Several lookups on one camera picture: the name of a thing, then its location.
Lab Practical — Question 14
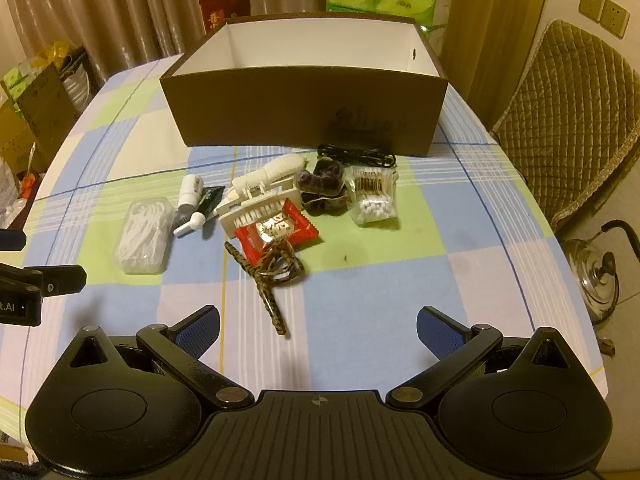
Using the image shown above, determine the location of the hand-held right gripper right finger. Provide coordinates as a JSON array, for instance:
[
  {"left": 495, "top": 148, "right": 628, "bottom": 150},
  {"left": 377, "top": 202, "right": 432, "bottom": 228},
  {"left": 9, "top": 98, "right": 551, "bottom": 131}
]
[{"left": 386, "top": 305, "right": 587, "bottom": 411}]

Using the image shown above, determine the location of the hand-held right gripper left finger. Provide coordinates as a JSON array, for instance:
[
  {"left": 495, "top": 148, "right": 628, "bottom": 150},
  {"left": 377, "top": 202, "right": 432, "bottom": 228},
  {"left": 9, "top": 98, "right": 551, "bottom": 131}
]
[{"left": 56, "top": 304, "right": 256, "bottom": 411}]

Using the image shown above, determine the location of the leopard print hair band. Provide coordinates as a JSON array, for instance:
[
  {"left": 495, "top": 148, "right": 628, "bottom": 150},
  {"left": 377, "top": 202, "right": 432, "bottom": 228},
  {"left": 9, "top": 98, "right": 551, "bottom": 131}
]
[{"left": 223, "top": 238, "right": 306, "bottom": 337}]

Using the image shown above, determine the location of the clear floss pick box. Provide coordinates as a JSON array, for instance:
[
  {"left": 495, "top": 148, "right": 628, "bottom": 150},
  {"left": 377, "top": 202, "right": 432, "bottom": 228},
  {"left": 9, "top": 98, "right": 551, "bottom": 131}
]
[{"left": 114, "top": 198, "right": 175, "bottom": 275}]

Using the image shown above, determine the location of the dark green lip gel tube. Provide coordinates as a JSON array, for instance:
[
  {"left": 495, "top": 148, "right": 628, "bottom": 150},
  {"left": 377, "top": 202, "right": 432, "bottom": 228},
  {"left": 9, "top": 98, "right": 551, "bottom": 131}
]
[{"left": 172, "top": 186, "right": 226, "bottom": 231}]

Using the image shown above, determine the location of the white scrubbing brush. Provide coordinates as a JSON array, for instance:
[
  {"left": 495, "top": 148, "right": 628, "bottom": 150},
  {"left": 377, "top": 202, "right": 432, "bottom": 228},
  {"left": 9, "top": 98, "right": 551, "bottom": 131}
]
[{"left": 218, "top": 180, "right": 301, "bottom": 239}]

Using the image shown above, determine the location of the red snack packet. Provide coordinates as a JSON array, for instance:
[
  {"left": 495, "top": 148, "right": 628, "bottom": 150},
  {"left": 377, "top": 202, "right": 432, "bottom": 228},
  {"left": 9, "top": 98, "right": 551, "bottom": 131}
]
[{"left": 235, "top": 199, "right": 320, "bottom": 267}]

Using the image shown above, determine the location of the small white bottle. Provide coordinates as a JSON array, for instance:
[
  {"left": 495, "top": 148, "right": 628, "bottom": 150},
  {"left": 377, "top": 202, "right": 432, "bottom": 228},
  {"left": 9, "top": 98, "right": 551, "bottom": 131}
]
[{"left": 177, "top": 174, "right": 204, "bottom": 210}]

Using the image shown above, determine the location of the cotton swab bag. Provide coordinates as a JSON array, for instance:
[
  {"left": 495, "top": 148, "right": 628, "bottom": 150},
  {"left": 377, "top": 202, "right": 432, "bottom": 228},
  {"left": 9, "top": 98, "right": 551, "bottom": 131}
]
[{"left": 348, "top": 163, "right": 401, "bottom": 229}]

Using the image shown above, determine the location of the white long-handled toothbrush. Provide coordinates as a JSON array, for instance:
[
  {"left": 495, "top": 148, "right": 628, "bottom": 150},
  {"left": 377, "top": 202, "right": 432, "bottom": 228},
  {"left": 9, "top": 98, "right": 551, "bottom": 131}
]
[{"left": 233, "top": 154, "right": 307, "bottom": 191}]

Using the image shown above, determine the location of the dark brown hair scrunchies pack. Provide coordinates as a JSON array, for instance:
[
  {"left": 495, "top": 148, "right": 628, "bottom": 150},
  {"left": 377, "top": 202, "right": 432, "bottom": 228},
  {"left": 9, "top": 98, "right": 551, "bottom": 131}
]
[{"left": 295, "top": 157, "right": 352, "bottom": 216}]

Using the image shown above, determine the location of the black cable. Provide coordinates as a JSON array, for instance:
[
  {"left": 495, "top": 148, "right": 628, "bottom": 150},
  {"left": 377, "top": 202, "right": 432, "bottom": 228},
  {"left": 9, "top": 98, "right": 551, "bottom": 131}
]
[{"left": 316, "top": 143, "right": 399, "bottom": 170}]

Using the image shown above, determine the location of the brown cardboard box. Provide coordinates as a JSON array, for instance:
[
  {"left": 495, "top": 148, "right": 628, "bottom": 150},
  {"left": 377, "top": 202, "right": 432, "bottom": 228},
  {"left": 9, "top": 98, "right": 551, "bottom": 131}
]
[{"left": 159, "top": 11, "right": 449, "bottom": 157}]

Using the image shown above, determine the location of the clear plastic bag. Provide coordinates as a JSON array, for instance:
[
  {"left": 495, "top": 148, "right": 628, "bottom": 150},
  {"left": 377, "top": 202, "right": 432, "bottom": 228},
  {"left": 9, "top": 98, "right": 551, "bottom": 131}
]
[{"left": 0, "top": 156, "right": 26, "bottom": 222}]

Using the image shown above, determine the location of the small brown carton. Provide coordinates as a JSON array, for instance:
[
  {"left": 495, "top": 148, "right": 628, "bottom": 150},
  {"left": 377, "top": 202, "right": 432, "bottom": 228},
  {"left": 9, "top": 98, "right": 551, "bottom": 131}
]
[{"left": 0, "top": 105, "right": 40, "bottom": 174}]

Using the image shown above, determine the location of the large brown carton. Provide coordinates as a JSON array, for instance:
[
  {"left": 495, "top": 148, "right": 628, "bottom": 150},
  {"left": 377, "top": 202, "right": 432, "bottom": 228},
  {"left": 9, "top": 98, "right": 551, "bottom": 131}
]
[{"left": 14, "top": 66, "right": 77, "bottom": 134}]

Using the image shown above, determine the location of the glass kettle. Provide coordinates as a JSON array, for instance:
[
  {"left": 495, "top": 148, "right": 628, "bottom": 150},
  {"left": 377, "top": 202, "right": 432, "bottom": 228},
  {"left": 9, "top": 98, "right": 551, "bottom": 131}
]
[{"left": 562, "top": 220, "right": 640, "bottom": 332}]

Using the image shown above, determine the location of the yellow plastic bag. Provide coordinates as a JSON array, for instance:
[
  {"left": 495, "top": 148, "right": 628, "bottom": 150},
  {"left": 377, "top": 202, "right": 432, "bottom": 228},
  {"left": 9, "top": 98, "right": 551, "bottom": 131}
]
[{"left": 36, "top": 42, "right": 70, "bottom": 69}]

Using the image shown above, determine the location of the quilted chair cover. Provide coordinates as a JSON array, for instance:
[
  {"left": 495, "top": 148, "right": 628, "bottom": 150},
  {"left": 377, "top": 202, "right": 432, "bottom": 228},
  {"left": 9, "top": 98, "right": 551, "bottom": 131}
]
[{"left": 490, "top": 19, "right": 640, "bottom": 234}]

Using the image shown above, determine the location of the beige curtain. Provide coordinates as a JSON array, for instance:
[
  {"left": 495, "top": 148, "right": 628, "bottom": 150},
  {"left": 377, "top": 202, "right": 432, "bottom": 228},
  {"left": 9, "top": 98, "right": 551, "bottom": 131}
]
[{"left": 0, "top": 0, "right": 327, "bottom": 92}]

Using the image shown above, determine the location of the red gift bag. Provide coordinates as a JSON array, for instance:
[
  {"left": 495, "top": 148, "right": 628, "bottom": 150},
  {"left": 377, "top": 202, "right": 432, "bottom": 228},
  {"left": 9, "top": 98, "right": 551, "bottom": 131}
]
[{"left": 198, "top": 0, "right": 251, "bottom": 36}]

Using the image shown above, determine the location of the wooden door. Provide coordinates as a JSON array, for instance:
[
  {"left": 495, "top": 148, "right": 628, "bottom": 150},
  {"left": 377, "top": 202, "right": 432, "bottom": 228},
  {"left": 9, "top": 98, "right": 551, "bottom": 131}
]
[{"left": 440, "top": 0, "right": 557, "bottom": 112}]

